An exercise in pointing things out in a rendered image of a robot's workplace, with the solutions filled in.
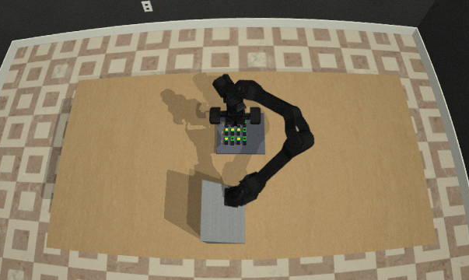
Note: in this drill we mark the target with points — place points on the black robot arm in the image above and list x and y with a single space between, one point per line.
297 142

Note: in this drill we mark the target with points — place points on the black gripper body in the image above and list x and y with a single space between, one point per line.
254 116

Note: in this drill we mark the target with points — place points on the grey switch panel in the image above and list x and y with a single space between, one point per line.
242 139

